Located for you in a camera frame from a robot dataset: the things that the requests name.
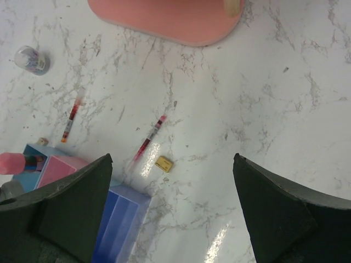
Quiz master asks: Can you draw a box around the pink wooden shelf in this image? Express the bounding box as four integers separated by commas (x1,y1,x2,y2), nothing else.
88,0,245,47

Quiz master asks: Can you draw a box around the blue glue stick grey cap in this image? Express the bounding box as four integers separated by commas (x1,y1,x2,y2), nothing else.
0,180,25,202

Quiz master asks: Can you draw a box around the light blue bin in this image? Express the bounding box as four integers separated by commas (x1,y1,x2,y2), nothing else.
12,144,56,192
110,178,121,187

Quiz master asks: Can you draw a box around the clear purple round container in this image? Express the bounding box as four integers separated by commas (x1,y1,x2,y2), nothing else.
14,45,50,76

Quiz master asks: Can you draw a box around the yellow eraser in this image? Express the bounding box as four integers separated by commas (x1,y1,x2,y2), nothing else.
155,156,174,173

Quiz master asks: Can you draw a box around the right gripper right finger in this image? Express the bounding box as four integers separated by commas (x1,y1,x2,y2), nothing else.
233,153,350,262

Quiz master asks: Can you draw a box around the light blue bin left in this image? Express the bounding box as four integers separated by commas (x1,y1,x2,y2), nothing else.
12,144,56,192

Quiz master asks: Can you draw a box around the purple blue bin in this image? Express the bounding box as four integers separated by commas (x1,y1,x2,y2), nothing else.
92,183,151,262

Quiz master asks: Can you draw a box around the left red pen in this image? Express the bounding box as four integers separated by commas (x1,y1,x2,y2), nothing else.
61,87,85,143

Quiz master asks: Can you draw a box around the pink cap glue stick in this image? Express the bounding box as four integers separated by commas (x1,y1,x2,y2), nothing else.
0,152,47,176

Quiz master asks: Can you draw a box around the light blue bin middle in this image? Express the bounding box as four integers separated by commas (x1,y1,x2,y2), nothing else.
110,178,121,187

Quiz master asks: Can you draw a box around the pink bin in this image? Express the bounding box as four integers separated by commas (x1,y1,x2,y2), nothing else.
36,155,89,189

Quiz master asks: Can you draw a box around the beige eraser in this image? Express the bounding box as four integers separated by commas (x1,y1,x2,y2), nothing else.
36,138,49,146

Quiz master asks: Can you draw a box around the right red pen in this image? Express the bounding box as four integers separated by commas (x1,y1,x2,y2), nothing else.
127,115,167,171

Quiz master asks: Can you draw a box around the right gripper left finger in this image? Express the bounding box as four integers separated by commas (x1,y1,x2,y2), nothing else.
1,154,112,262

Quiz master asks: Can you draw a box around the red pen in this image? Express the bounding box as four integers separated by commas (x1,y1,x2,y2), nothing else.
127,115,167,171
61,87,85,143

